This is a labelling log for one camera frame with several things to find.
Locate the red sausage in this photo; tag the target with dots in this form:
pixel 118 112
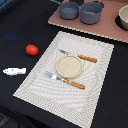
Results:
pixel 32 50

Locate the grey frying pan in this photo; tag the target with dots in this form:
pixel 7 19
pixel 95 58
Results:
pixel 69 10

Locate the brown stove board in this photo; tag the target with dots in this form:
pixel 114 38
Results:
pixel 106 27

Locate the round beige plate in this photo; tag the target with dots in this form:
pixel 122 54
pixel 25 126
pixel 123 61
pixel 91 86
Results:
pixel 69 66

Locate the grey cooking pot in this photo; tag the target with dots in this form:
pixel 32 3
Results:
pixel 90 12

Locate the beige bowl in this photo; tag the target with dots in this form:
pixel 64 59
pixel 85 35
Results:
pixel 123 14

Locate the fork with wooden handle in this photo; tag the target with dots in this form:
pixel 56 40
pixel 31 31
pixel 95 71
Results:
pixel 55 77

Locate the knife with wooden handle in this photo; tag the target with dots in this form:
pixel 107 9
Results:
pixel 80 56

